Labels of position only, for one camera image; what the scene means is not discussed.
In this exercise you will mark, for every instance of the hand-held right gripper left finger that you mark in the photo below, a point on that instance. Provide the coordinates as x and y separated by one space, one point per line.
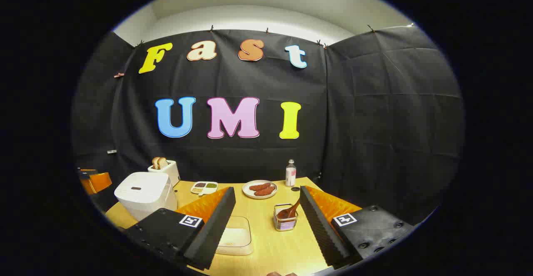
216 226

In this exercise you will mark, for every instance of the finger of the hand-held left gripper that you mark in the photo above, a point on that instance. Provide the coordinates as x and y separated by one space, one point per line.
100 182

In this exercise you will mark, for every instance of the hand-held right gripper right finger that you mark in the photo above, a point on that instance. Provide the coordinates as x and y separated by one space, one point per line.
320 230

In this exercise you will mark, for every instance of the clear box of white rice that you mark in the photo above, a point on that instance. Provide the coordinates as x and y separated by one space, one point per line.
237 238

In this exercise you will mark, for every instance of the brown wooden spoon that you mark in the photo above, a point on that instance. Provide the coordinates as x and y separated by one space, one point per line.
286 213

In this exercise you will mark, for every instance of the white rice cooker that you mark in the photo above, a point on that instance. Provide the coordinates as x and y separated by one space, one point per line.
143 192

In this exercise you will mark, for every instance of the white divided grain dish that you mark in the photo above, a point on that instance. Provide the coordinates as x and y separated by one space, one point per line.
204 187

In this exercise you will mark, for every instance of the white round plate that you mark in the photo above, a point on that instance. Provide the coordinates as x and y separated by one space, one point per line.
247 192

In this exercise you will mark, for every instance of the toast bread slice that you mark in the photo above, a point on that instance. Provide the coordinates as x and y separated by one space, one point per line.
163 162
155 162

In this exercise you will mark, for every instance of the red meat piece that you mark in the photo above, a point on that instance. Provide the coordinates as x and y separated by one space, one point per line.
260 186
265 192

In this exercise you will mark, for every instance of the small bottle with pink label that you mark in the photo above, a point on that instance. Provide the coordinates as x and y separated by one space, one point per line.
290 176

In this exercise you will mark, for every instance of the white toaster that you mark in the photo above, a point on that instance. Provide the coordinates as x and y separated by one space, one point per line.
168 172

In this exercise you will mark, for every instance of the black backdrop cloth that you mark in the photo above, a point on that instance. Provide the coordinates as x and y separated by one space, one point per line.
374 122

